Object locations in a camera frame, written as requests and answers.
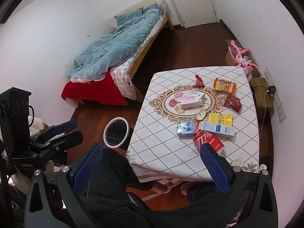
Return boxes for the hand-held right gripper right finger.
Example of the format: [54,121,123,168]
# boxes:
[200,143,279,228]

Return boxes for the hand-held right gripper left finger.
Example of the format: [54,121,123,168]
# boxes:
[24,142,103,228]

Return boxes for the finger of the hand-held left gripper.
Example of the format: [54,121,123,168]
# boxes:
[29,119,78,143]
[35,131,84,153]

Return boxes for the white round trash bin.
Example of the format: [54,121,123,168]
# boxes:
[104,117,133,149]

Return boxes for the pale scrap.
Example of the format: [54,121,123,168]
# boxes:
[195,108,207,120]

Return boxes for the brown snack packet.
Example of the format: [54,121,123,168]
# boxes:
[222,93,243,113]

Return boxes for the person's left forearm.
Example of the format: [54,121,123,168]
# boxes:
[9,171,32,193]

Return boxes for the pale fuzzy cloth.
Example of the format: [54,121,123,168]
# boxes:
[28,116,49,136]

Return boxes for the red soda can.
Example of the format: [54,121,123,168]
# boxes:
[193,131,225,156]

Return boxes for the white and blue box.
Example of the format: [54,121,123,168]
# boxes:
[198,122,236,138]

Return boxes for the red blanket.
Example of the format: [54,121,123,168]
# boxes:
[61,71,129,106]

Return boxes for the blue milk carton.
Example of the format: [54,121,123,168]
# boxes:
[176,121,199,138]

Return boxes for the yellow flat box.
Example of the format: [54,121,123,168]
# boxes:
[208,113,234,127]

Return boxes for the white diamond-pattern tablecloth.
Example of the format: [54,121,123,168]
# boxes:
[126,66,260,186]

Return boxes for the white pink tissue box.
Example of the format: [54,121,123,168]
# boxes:
[179,89,207,110]

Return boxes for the checkered bed sheet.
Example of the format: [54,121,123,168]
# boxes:
[112,14,167,100]

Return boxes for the orange snack packet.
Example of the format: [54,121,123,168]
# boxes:
[213,78,238,93]

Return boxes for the red snack wrapper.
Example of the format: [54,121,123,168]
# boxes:
[193,74,205,88]

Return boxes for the blue duvet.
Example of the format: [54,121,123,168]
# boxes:
[66,5,164,82]

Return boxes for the wooden bed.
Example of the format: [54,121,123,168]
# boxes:
[61,0,175,106]

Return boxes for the white pillow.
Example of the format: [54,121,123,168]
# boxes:
[106,17,119,30]

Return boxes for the cardboard box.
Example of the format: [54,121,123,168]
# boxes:
[225,39,256,67]

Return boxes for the pink plush toy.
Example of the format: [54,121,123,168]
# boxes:
[228,40,262,73]

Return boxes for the white door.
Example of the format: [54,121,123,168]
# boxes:
[164,0,220,29]

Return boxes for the white charger cable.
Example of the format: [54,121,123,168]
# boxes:
[258,89,270,138]

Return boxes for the white wall socket strip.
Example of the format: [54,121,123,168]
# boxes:
[264,66,287,123]

